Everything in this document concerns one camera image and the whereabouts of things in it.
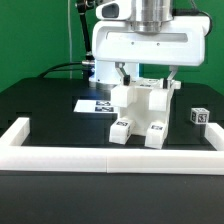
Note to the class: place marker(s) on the white base tag plate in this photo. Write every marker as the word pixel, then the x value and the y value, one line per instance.
pixel 94 106

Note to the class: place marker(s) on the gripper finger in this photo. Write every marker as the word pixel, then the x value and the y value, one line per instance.
pixel 125 78
pixel 170 76

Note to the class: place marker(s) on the white U-shaped obstacle fence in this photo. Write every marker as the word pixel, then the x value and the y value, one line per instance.
pixel 14 155

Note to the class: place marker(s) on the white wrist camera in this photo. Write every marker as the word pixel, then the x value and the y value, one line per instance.
pixel 114 10

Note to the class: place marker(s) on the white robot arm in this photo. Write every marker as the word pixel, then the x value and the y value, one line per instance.
pixel 147 16

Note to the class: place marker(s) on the white chair back frame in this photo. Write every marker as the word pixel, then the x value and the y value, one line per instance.
pixel 149 94

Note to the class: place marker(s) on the white chair seat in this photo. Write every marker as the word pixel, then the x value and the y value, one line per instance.
pixel 143 117

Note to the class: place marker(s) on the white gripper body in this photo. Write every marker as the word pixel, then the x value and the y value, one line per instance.
pixel 181 42

